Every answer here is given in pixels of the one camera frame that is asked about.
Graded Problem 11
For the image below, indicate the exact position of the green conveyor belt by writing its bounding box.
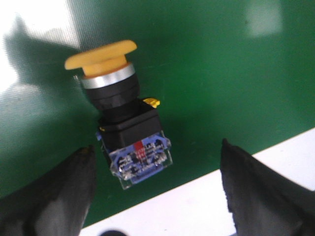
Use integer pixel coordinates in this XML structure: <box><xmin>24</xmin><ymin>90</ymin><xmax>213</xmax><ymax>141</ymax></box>
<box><xmin>0</xmin><ymin>0</ymin><xmax>315</xmax><ymax>225</ymax></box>

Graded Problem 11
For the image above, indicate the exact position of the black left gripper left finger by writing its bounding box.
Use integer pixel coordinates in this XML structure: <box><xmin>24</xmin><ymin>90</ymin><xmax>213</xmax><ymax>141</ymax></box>
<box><xmin>0</xmin><ymin>146</ymin><xmax>96</xmax><ymax>236</ymax></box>

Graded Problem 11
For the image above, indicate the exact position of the yellow mushroom push button switch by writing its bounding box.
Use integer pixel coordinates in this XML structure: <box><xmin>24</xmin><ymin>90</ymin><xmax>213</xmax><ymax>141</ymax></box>
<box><xmin>64</xmin><ymin>40</ymin><xmax>172</xmax><ymax>189</ymax></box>

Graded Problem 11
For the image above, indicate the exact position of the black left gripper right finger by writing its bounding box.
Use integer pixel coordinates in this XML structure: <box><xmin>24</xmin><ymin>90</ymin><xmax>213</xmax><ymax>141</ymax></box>
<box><xmin>220</xmin><ymin>139</ymin><xmax>315</xmax><ymax>236</ymax></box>

